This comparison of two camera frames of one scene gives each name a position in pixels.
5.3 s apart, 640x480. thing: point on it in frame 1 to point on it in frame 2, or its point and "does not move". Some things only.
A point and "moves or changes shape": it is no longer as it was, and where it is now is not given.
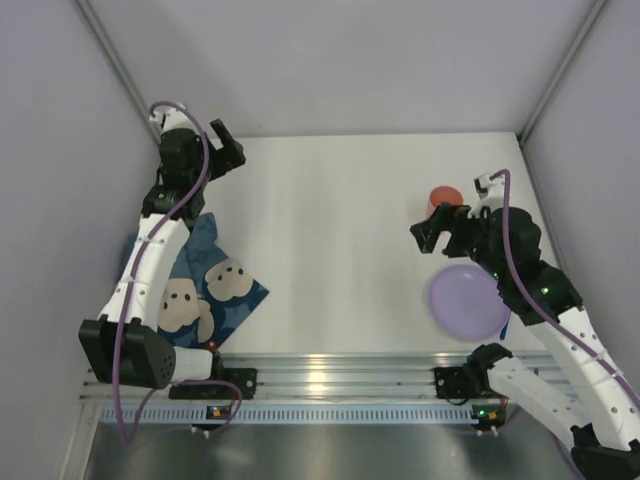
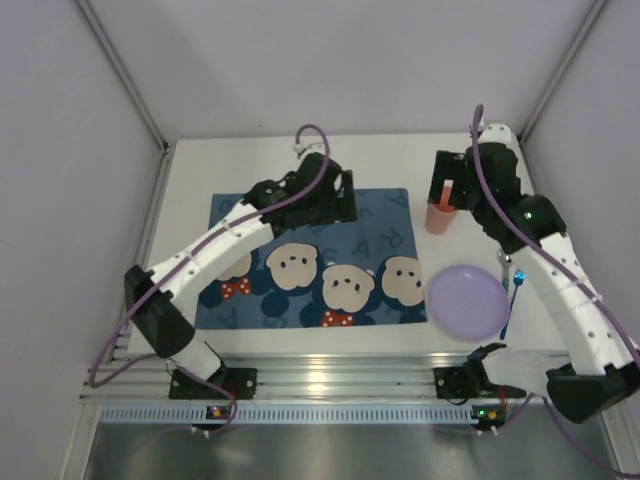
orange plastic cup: x=443 y=194 moves or changes shape
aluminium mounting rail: x=409 y=375 does not move
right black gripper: x=445 y=226 to x=441 y=176
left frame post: x=121 y=67 does not move
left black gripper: x=226 y=151 to x=345 y=196
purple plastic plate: x=466 y=302 does not move
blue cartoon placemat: x=208 y=294 moves or changes shape
